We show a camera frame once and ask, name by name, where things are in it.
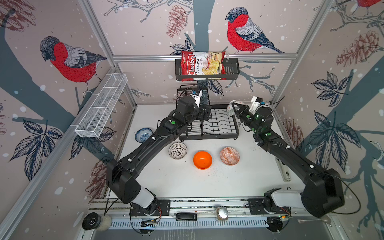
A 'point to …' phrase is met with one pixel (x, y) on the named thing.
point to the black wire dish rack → (222, 125)
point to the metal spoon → (325, 218)
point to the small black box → (186, 216)
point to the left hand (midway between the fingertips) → (203, 105)
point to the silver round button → (222, 212)
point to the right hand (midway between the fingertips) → (227, 106)
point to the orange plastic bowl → (202, 160)
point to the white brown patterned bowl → (178, 150)
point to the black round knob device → (93, 220)
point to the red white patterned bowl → (229, 156)
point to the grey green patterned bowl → (230, 109)
